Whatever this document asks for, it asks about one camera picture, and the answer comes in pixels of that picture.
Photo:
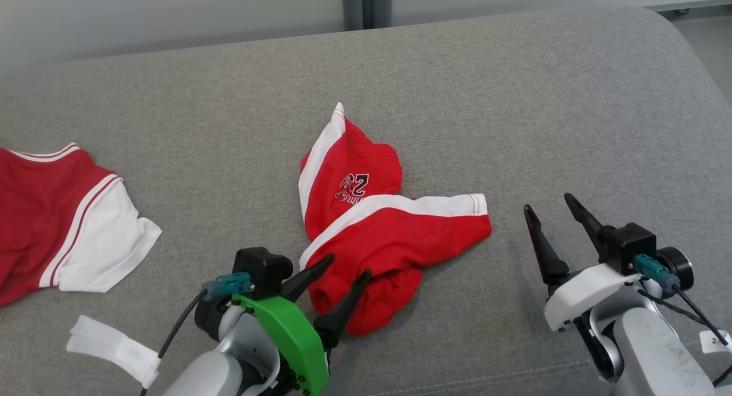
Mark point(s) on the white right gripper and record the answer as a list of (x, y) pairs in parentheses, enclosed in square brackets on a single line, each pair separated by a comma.
[(577, 296)]

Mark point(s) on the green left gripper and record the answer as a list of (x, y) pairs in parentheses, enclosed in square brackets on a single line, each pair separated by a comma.
[(291, 339)]

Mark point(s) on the red shorts with white stripe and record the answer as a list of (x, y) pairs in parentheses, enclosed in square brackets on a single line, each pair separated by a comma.
[(389, 236)]

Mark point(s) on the red and white t-shirt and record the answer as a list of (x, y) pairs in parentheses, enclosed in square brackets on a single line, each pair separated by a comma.
[(40, 213)]

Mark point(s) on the grey fabric sofa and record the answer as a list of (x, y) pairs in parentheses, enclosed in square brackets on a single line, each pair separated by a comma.
[(514, 98)]

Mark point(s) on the white paper strip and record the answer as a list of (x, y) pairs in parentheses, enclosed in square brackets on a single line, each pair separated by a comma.
[(108, 344)]

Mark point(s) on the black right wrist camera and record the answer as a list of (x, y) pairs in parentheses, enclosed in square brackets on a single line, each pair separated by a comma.
[(629, 244)]

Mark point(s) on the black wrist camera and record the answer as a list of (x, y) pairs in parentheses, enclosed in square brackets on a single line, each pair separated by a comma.
[(629, 244), (260, 270)]

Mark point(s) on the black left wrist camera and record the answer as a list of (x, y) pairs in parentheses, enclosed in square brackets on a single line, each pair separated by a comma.
[(260, 270)]

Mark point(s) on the grey metal post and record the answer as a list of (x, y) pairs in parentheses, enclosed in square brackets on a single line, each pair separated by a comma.
[(366, 4)]

